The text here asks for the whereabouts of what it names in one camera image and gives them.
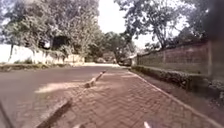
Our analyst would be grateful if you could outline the broken concrete kerb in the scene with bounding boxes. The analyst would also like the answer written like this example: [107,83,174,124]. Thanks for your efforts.
[34,69,108,128]

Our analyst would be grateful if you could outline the red brick path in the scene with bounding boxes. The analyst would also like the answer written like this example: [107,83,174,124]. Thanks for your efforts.
[49,66,224,128]

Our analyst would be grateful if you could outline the low hedge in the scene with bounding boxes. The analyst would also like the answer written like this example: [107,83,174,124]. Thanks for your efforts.
[131,65,224,98]

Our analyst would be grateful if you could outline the tall tree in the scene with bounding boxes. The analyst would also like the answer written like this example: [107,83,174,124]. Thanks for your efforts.
[114,0,224,51]

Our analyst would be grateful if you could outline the row of trees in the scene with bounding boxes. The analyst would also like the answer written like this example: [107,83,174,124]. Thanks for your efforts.
[0,0,136,64]

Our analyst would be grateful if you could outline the robot's own part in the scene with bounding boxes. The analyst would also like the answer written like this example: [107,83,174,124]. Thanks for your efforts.
[143,121,152,128]

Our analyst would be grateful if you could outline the grey asphalt road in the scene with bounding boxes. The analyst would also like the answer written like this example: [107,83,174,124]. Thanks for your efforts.
[0,63,118,128]

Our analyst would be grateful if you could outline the grass verge strip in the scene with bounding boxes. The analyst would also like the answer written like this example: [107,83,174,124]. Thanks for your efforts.
[0,62,84,73]

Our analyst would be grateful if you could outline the brown brick wall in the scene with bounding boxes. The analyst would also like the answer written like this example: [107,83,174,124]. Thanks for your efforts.
[129,40,224,79]

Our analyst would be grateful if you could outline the white wall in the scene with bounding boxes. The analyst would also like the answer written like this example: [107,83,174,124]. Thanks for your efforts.
[0,43,86,65]

